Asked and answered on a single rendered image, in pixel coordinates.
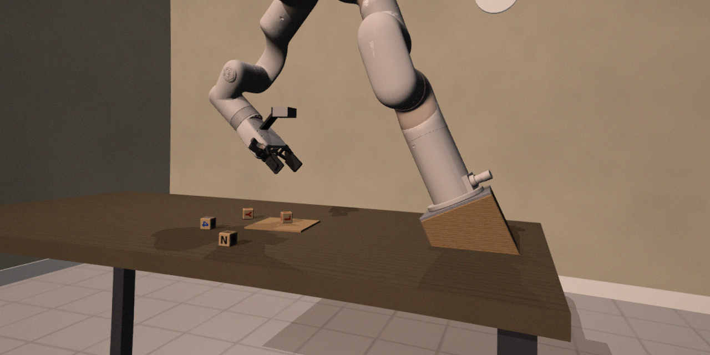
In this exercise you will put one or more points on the tan flat mat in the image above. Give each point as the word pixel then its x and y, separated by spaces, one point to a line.
pixel 274 224

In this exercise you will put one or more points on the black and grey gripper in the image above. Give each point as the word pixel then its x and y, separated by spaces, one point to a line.
pixel 264 144

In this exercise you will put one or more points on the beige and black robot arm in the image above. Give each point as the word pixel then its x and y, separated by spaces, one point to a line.
pixel 384 44

